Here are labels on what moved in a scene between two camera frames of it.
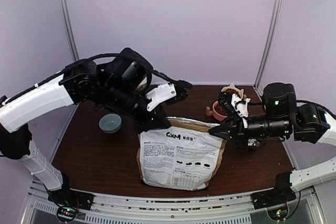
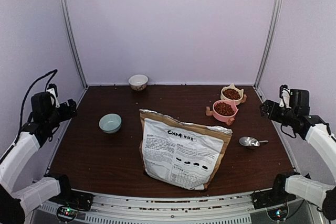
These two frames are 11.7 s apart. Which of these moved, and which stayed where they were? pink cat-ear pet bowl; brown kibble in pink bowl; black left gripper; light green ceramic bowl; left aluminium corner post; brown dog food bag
Moved: brown dog food bag; black left gripper
Stayed: light green ceramic bowl; left aluminium corner post; pink cat-ear pet bowl; brown kibble in pink bowl
